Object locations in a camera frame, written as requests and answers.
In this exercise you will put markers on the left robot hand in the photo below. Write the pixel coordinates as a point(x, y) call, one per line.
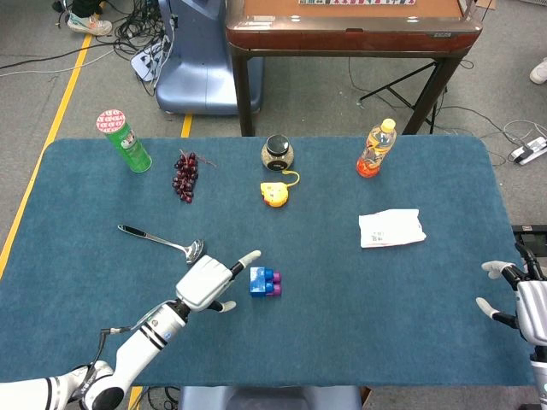
point(201, 282)

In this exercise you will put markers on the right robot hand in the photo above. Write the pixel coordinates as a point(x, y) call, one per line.
point(534, 307)

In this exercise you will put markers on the blue toy block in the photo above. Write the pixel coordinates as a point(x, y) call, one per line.
point(260, 282)

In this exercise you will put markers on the purple toy block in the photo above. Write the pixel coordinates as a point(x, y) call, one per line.
point(278, 290)

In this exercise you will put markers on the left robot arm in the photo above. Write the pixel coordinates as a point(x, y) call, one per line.
point(141, 343)

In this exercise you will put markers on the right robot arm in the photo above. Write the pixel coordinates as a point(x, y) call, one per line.
point(540, 380)

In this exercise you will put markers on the metal ladle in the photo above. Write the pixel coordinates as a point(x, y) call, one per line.
point(194, 251)

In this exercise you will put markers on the purple grape bunch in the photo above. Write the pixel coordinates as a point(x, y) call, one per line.
point(186, 177)

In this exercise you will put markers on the yellow tape measure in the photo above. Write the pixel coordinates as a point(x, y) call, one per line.
point(274, 194)

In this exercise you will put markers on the blue table cloth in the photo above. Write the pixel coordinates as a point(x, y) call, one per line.
point(320, 320)

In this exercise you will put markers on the blue-grey robot torso base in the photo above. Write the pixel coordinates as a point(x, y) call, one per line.
point(269, 399)

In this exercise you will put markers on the glass jar black lid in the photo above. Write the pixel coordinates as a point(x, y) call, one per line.
point(278, 156)

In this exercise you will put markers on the green chips can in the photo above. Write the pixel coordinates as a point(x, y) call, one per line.
point(130, 147)

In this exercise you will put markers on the white power strip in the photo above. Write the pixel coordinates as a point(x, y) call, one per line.
point(530, 149)
point(143, 62)

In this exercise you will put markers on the white tissue packet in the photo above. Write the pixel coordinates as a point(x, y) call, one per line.
point(391, 228)

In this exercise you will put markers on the orange drink bottle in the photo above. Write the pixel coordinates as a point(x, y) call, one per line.
point(376, 149)

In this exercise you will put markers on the white shoe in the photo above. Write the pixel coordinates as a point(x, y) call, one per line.
point(540, 72)

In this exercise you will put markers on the colourful sneaker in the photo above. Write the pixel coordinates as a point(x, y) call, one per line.
point(87, 25)

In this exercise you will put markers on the brown mahjong table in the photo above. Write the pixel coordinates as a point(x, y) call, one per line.
point(354, 36)

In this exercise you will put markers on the person in black clothes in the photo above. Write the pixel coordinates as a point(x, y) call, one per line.
point(85, 6)

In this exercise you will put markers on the cardboard box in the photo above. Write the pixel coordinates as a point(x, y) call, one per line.
point(485, 3)

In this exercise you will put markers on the face-up mahjong tile row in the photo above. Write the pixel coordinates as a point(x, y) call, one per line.
point(354, 2)

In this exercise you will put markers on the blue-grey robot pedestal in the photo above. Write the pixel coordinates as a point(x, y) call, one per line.
point(201, 72)

